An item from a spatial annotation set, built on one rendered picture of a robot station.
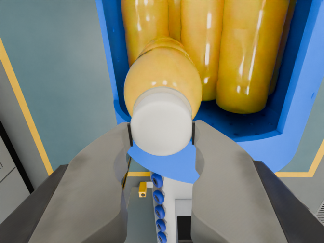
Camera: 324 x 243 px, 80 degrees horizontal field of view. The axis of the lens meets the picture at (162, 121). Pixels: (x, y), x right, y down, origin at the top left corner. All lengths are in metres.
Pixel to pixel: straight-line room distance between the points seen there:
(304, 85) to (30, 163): 2.22
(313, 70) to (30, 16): 1.58
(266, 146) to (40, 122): 1.82
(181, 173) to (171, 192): 0.48
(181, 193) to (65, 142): 1.40
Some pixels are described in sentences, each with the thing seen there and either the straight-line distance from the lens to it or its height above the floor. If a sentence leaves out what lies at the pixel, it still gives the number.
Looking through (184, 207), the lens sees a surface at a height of 0.96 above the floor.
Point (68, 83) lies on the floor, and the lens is 1.64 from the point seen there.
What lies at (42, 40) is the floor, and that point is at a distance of 1.63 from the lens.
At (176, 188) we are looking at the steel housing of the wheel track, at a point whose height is 0.93.
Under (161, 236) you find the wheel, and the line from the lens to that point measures 0.84.
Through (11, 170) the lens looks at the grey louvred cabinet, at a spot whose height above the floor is 0.15.
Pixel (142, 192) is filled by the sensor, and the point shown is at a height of 0.94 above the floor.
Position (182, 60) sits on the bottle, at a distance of 0.16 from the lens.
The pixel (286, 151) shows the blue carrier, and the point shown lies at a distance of 0.26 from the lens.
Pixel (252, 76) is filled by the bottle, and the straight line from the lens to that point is 0.27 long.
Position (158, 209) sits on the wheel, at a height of 0.97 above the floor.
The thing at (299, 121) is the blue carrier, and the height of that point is 1.21.
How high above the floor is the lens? 1.39
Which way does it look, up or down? 61 degrees down
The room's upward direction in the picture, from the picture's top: 177 degrees counter-clockwise
